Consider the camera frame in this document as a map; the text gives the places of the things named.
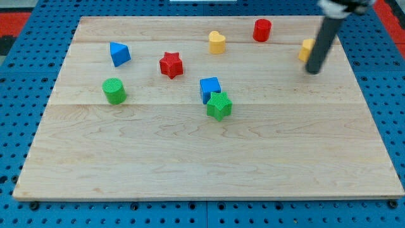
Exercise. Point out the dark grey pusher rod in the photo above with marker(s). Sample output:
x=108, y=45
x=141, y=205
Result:
x=324, y=40

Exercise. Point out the green star block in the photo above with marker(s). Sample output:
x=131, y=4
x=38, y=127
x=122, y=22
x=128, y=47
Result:
x=219, y=106

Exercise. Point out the yellow heart block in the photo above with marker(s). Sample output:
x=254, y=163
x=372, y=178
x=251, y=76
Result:
x=217, y=42

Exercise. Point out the blue triangle block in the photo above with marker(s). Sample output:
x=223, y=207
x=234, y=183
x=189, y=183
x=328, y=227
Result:
x=120, y=53

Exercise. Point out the red cylinder block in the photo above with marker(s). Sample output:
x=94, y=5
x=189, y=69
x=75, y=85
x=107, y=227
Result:
x=262, y=29

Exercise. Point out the wooden board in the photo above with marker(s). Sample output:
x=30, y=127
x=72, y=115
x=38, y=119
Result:
x=290, y=136

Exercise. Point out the green cylinder block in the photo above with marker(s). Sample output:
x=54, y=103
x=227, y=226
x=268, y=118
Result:
x=114, y=91

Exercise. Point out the red star block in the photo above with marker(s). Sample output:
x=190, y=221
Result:
x=171, y=65

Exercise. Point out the blue cube block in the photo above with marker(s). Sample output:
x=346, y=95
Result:
x=207, y=86

